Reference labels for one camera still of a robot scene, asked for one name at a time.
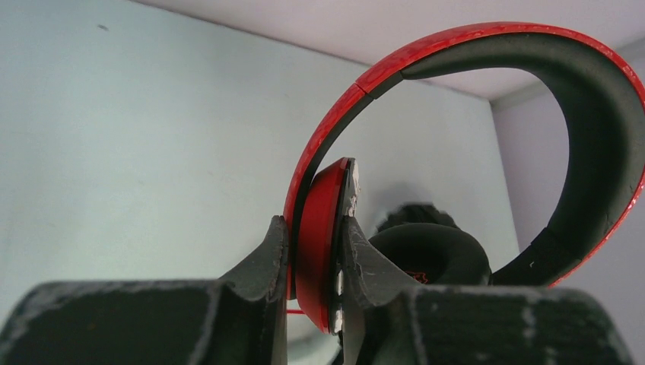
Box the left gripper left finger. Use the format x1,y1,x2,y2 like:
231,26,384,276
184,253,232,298
1,216,289,364

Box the red headphones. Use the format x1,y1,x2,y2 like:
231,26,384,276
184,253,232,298
284,22,644,333

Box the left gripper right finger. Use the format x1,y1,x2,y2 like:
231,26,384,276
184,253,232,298
340,217,633,364

